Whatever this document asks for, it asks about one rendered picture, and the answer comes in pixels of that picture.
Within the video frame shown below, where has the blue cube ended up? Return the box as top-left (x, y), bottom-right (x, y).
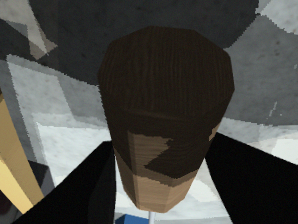
top-left (114, 213), bottom-right (149, 224)

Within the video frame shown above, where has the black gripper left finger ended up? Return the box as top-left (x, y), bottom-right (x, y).
top-left (11, 140), bottom-right (117, 224)

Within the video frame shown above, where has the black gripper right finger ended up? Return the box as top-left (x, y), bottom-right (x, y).
top-left (205, 132), bottom-right (298, 224)

